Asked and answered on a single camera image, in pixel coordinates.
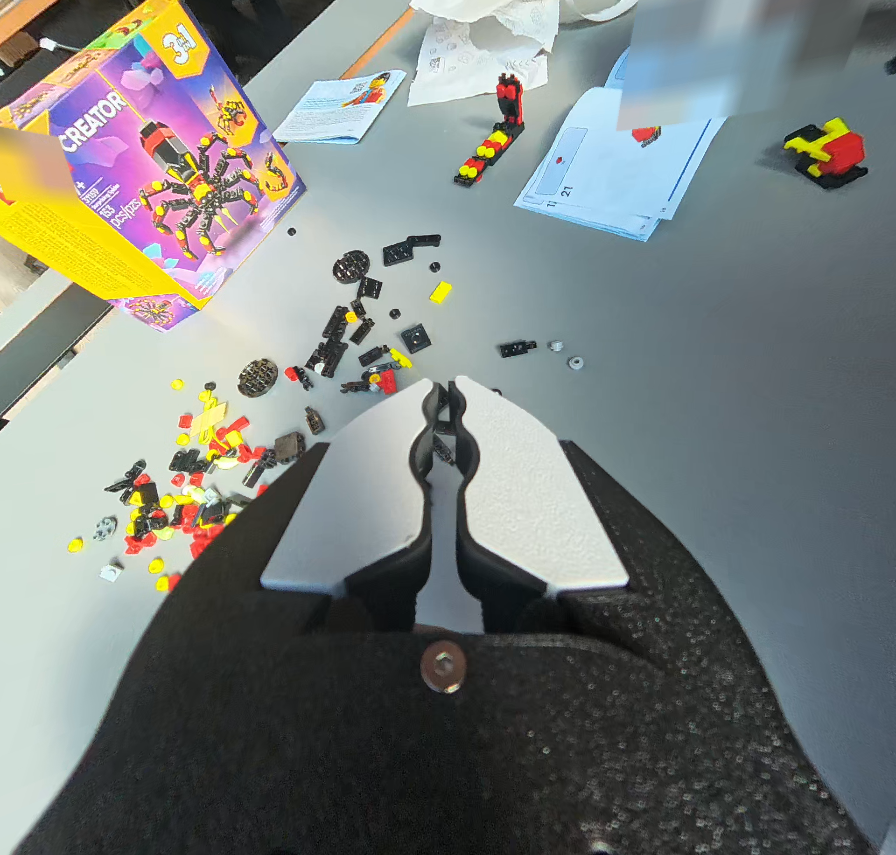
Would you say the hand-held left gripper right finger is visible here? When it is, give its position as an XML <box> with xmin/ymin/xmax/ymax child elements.
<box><xmin>447</xmin><ymin>375</ymin><xmax>631</xmax><ymax>633</ymax></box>

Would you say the torn white paper bag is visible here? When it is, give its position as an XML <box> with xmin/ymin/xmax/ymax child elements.
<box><xmin>408</xmin><ymin>0</ymin><xmax>645</xmax><ymax>107</ymax></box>

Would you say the small black brick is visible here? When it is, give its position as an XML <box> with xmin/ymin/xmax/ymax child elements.
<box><xmin>430</xmin><ymin>400</ymin><xmax>456</xmax><ymax>464</ymax></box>

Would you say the small blue leaflet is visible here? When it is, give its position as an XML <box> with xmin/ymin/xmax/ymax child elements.
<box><xmin>272</xmin><ymin>69</ymin><xmax>408</xmax><ymax>146</ymax></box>

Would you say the light blue instruction booklet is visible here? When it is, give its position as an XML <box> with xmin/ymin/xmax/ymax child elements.
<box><xmin>513</xmin><ymin>47</ymin><xmax>729</xmax><ymax>242</ymax></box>

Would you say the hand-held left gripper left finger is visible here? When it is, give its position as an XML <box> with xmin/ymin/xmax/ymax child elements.
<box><xmin>259</xmin><ymin>378</ymin><xmax>442</xmax><ymax>631</ymax></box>

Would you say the purple toy set box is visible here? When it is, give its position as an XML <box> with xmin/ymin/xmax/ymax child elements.
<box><xmin>0</xmin><ymin>0</ymin><xmax>308</xmax><ymax>333</ymax></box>

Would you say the yellow red black brick model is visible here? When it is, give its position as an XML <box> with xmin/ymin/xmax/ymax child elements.
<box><xmin>783</xmin><ymin>118</ymin><xmax>869</xmax><ymax>191</ymax></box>

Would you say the pile of toy bricks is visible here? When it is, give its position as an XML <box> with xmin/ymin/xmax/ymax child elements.
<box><xmin>66</xmin><ymin>229</ymin><xmax>585</xmax><ymax>593</ymax></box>

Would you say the long red black brick assembly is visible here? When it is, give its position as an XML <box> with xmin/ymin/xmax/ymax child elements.
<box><xmin>453</xmin><ymin>71</ymin><xmax>527</xmax><ymax>188</ymax></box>

